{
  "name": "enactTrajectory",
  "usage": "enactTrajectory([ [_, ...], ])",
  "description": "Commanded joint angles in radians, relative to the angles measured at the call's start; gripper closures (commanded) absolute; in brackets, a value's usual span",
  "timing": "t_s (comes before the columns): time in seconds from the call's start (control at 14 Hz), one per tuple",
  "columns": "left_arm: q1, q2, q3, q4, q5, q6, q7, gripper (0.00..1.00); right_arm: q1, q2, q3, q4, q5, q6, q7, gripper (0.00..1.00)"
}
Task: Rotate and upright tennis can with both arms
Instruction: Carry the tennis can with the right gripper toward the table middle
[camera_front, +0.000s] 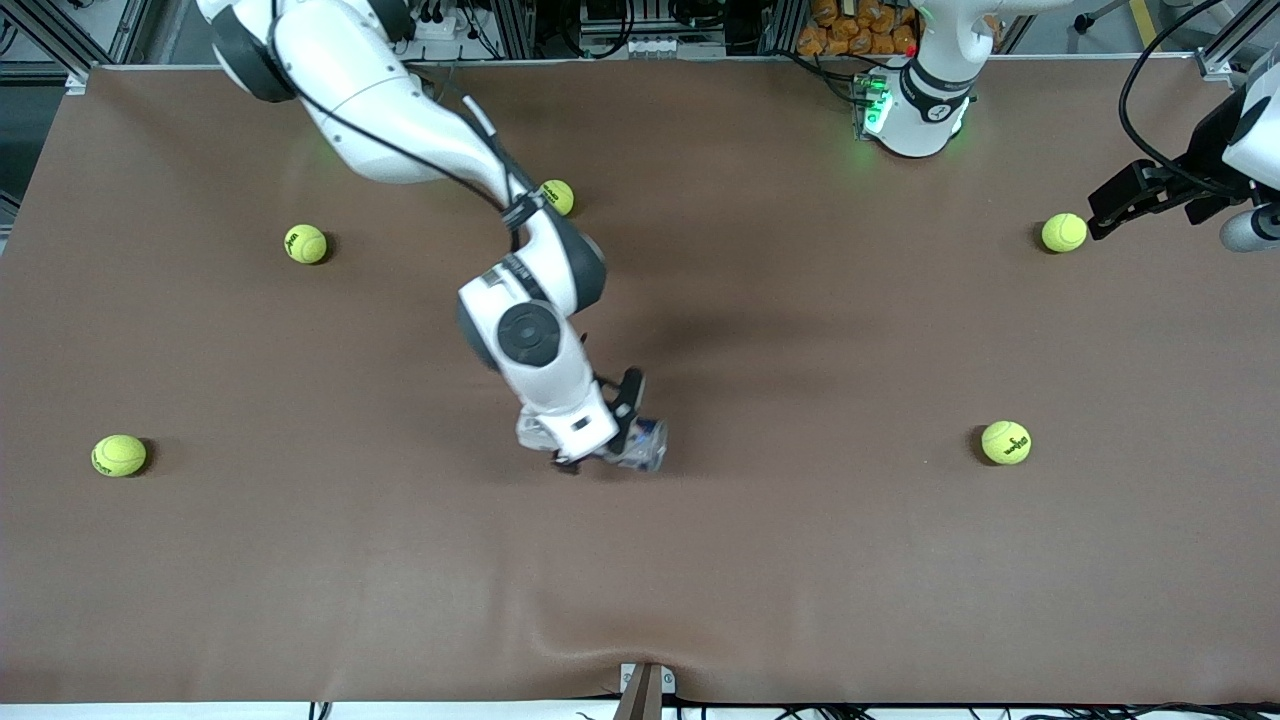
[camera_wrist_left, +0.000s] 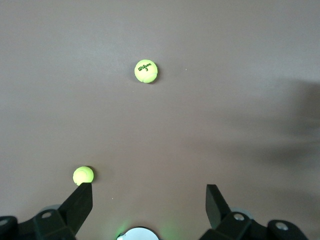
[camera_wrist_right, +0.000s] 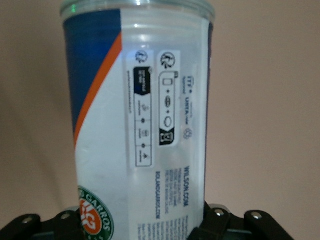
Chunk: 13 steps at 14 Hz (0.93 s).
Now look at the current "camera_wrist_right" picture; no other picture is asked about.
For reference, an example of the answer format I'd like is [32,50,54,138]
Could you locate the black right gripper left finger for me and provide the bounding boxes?
[0,206,85,240]

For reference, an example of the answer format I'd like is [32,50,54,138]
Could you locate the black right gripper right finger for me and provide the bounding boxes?
[194,204,293,240]

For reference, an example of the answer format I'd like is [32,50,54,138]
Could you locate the white blue tennis ball can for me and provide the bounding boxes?
[59,0,216,240]

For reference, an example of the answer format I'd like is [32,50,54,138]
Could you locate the brown table mat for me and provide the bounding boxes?
[0,0,320,240]

